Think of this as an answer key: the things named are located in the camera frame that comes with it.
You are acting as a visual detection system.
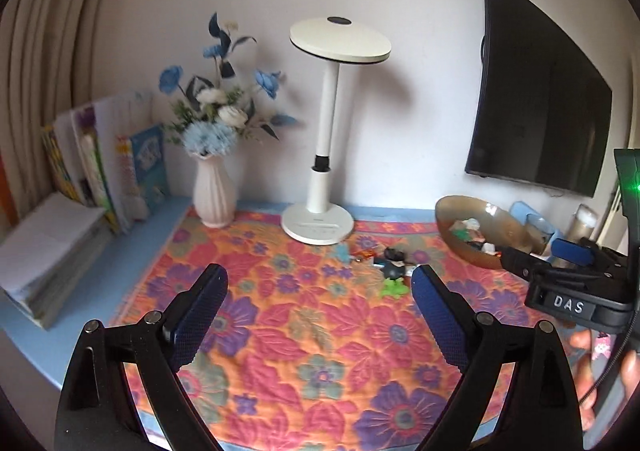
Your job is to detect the right hand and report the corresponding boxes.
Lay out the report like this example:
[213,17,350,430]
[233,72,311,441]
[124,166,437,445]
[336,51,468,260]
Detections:
[566,327,640,432]

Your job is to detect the floral orange table cloth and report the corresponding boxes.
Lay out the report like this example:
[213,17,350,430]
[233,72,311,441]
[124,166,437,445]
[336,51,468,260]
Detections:
[116,212,539,450]

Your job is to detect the pink ribbed vase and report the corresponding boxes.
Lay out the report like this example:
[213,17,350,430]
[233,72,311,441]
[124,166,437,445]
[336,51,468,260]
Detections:
[193,155,238,229]

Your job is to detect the clear glass jar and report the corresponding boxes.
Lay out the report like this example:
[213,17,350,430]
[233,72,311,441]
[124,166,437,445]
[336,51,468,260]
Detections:
[551,204,598,268]

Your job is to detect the beige curtain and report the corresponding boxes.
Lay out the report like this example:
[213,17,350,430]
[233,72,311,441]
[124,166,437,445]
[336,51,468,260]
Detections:
[1,0,100,222]

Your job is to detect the white desk lamp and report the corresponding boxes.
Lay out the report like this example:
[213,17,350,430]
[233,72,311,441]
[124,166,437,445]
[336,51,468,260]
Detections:
[281,15,392,246]

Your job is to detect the toys inside bowl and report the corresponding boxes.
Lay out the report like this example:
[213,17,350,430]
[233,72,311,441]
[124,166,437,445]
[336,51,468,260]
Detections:
[449,218,499,256]

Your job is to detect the blue white artificial flowers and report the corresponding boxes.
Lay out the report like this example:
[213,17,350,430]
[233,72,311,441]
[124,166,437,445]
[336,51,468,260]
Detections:
[157,14,297,157]

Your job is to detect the green translucent toy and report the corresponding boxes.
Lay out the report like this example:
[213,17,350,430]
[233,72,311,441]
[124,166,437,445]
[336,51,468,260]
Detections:
[380,279,410,299]

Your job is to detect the amber ribbed glass bowl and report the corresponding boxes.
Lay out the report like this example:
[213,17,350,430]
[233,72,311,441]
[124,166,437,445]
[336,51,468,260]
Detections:
[435,195,533,270]

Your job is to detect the red orange small box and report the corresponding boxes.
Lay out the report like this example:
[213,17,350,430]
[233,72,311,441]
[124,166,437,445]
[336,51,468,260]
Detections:
[350,252,385,265]

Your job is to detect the light blue crystal toy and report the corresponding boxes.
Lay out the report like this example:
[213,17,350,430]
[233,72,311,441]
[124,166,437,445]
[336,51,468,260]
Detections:
[332,242,352,265]

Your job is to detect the black spiky hair piece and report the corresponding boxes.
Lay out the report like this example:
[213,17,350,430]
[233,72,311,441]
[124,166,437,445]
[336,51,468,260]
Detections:
[383,247,406,263]

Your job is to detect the black wall television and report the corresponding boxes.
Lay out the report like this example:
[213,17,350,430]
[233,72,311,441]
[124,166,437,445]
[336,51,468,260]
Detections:
[465,0,612,196]

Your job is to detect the upright books row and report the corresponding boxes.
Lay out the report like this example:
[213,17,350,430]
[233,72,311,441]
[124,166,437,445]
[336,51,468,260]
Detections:
[41,90,170,233]

